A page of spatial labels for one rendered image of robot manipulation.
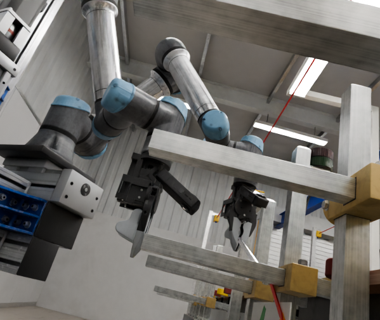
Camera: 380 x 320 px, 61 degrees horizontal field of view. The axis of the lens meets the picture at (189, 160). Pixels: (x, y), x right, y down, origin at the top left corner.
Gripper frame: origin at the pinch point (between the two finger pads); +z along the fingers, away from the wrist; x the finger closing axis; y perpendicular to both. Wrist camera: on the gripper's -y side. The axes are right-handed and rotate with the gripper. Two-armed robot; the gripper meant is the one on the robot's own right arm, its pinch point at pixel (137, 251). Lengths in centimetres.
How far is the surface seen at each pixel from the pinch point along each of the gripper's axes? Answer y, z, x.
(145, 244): -1.3, -1.5, 1.5
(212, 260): -14.6, -2.1, 1.5
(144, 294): 42, 0, -772
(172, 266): -7.5, -1.6, -23.5
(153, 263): -2.4, -1.1, -23.5
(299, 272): -30.4, -3.6, 5.0
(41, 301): 263, 74, -762
